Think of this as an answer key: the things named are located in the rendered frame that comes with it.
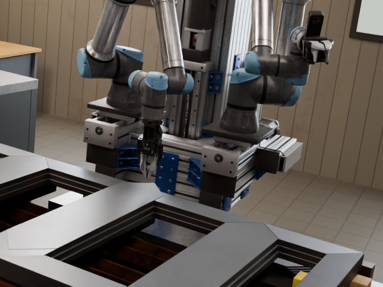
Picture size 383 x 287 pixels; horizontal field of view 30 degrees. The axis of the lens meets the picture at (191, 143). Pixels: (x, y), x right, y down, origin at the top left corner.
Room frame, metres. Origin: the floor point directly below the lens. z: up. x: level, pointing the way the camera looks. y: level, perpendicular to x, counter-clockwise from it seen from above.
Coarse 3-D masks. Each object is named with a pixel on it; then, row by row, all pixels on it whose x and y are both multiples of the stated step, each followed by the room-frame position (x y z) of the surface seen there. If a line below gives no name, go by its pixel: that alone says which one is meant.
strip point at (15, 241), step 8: (8, 232) 1.84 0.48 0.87; (8, 240) 1.78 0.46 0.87; (16, 240) 1.79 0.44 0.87; (24, 240) 1.80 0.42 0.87; (32, 240) 1.80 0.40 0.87; (16, 248) 1.74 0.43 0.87; (24, 248) 1.75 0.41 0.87; (32, 248) 1.75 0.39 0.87; (40, 248) 1.76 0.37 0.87; (48, 248) 1.77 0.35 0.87; (56, 248) 1.77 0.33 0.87
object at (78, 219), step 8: (56, 208) 2.05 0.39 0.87; (64, 208) 2.06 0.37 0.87; (56, 216) 1.99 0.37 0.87; (64, 216) 2.00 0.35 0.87; (72, 216) 2.00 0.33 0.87; (80, 216) 2.01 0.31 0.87; (88, 216) 2.02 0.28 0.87; (80, 224) 1.95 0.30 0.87; (88, 224) 1.96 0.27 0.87; (96, 224) 1.97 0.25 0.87; (104, 224) 1.97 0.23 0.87
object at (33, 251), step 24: (48, 168) 2.43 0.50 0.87; (0, 192) 2.20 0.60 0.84; (144, 216) 2.16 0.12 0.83; (168, 216) 2.19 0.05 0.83; (192, 216) 2.16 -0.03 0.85; (0, 240) 1.78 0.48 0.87; (96, 240) 1.93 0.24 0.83; (0, 264) 1.67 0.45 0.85; (264, 264) 1.91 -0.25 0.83; (312, 264) 1.96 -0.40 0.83; (360, 264) 1.97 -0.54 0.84
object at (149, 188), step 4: (128, 184) 2.35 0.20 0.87; (132, 184) 2.35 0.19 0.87; (136, 184) 2.36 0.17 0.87; (140, 184) 2.36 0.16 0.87; (144, 184) 2.37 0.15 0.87; (148, 184) 2.37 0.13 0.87; (140, 188) 2.32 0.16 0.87; (144, 188) 2.32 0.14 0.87; (148, 188) 2.33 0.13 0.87; (152, 188) 2.33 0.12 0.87; (156, 188) 2.34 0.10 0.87; (156, 192) 2.30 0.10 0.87; (160, 192) 2.30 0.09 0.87
